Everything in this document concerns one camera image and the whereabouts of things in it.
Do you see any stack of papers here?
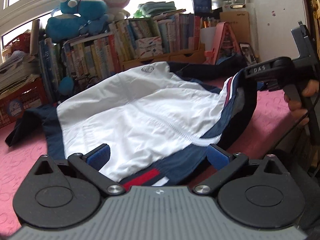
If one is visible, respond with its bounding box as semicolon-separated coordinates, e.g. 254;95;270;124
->
0;50;42;100

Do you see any row of colourful books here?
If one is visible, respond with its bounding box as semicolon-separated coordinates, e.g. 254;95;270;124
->
37;12;220;103

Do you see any pink rabbit print blanket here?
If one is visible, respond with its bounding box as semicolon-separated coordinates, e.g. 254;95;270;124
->
0;77;310;230

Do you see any blue round plush ball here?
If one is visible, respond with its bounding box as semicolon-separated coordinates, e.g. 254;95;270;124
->
59;77;75;95

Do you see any teal folded cloth stack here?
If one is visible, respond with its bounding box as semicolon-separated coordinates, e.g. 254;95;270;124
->
137;1;177;18

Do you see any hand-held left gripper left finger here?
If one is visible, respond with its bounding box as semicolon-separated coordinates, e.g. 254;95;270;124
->
32;144;127;197

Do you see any person's right hand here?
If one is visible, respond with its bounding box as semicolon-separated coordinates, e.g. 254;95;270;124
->
287;79;320;125

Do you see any navy and white jacket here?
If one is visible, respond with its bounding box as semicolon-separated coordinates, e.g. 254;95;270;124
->
5;61;259;188

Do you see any miniature black bicycle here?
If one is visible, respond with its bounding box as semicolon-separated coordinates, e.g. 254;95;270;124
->
72;75;100;86

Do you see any large red plastic basket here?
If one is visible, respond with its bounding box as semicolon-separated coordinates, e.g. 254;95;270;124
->
0;76;49;128

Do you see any blue plush with white ears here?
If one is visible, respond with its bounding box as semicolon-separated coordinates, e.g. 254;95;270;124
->
45;0;87;42

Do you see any white colourful print card box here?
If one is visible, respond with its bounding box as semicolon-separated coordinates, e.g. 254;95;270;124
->
135;37;163;57

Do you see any beige long tube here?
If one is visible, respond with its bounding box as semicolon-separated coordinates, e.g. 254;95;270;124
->
30;19;41;54

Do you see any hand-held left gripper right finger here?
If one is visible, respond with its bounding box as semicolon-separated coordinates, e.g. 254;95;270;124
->
194;144;285;197

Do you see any wooden drawer organizer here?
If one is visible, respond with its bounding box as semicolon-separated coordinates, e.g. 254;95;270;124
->
120;44;207;70

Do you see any brown kraft clipboard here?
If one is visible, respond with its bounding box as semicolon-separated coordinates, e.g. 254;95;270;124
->
220;4;250;45

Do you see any pink folder stand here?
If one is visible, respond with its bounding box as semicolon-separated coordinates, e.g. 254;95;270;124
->
204;22;244;65

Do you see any small red plastic basket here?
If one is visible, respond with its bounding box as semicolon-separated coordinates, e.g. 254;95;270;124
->
4;29;32;50

